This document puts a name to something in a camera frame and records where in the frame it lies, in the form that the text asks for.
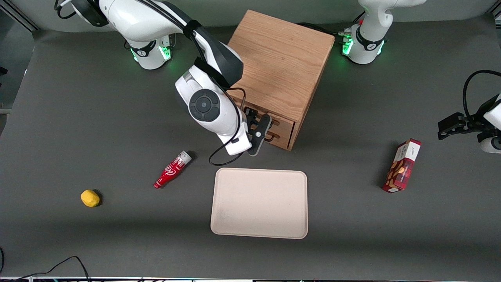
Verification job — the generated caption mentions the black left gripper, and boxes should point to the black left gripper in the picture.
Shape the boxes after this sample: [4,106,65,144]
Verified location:
[438,96,497,140]

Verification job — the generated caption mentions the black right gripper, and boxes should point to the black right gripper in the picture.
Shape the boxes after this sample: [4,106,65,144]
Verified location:
[245,108,273,157]

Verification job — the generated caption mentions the wooden drawer with wire handle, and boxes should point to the wooden drawer with wire handle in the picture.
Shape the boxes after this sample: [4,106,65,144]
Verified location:
[229,92,295,136]
[262,127,293,150]

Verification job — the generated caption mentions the wooden drawer cabinet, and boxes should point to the wooden drawer cabinet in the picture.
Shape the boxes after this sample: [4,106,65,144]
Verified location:
[227,10,336,151]

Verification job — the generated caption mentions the red plaid cookie box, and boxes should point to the red plaid cookie box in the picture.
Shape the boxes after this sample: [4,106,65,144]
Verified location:
[382,138,422,193]

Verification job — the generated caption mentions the beige plastic tray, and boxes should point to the beige plastic tray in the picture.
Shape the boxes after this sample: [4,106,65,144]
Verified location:
[210,168,308,240]

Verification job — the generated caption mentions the red cola bottle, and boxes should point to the red cola bottle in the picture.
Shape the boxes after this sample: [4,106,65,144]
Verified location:
[153,151,193,189]

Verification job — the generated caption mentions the yellow lemon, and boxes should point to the yellow lemon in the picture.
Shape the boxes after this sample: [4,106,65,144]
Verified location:
[81,190,101,208]

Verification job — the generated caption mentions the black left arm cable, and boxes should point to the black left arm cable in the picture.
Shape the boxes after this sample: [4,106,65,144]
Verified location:
[463,70,501,118]

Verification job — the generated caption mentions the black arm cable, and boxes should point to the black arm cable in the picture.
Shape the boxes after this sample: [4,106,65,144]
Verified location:
[55,0,247,166]
[463,70,501,118]

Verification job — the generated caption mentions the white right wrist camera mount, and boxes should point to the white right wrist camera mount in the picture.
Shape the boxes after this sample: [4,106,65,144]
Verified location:
[216,132,252,156]

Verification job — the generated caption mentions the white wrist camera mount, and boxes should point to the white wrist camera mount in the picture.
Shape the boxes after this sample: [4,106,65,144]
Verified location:
[216,132,252,156]
[480,133,501,154]

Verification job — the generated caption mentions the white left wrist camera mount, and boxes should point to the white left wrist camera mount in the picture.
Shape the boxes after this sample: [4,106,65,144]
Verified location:
[480,133,501,154]

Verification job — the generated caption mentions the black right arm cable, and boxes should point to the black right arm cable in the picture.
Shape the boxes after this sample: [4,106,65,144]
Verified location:
[55,0,247,166]

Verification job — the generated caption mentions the black cables behind cabinet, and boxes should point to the black cables behind cabinet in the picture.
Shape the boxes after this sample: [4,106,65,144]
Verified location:
[297,23,353,38]

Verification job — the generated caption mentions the black cable at table edge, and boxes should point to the black cable at table edge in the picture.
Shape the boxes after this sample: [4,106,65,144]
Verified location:
[14,256,92,282]

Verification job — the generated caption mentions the aluminium frame profile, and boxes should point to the aluminium frame profile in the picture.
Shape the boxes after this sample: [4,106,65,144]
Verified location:
[0,0,40,32]

